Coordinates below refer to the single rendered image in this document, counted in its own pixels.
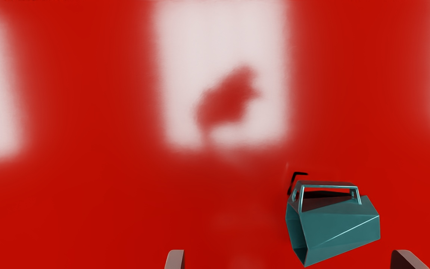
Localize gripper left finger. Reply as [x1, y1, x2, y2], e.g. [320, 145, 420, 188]
[165, 250, 185, 269]

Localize teal faceted mug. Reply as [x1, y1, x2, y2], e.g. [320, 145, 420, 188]
[285, 180, 381, 268]

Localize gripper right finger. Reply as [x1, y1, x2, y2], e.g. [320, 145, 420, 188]
[390, 250, 430, 269]

